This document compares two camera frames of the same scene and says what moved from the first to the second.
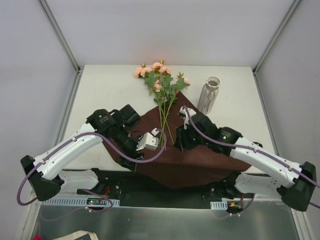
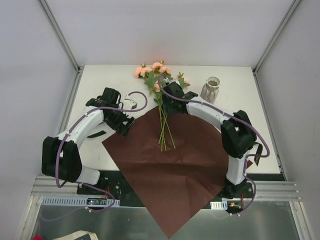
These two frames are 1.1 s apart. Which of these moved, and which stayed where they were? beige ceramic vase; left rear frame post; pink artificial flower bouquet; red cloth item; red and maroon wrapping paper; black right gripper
Moved: black right gripper; red and maroon wrapping paper
Stayed: left rear frame post; red cloth item; beige ceramic vase; pink artificial flower bouquet
